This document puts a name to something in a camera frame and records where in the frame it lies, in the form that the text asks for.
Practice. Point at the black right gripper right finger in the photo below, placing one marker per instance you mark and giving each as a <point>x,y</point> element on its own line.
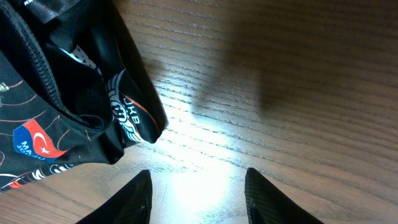
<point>266,204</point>

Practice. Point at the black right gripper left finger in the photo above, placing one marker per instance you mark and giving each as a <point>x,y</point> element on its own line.
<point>132,204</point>

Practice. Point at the black jersey with orange lines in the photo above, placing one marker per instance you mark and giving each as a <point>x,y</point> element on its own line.
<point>74,89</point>

